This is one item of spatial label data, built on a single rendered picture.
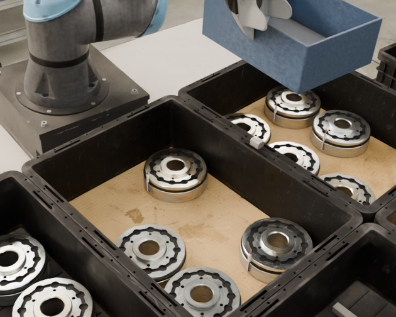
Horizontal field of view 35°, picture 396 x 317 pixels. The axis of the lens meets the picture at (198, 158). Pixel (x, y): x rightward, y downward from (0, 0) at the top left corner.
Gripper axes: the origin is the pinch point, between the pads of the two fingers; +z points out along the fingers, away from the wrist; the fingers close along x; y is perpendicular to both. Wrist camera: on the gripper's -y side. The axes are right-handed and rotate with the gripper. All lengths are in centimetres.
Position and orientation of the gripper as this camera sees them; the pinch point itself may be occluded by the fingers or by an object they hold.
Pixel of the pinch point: (251, 26)
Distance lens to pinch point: 86.3
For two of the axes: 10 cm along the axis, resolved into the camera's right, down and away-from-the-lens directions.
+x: 8.1, -4.5, 3.8
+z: 0.7, 7.2, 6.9
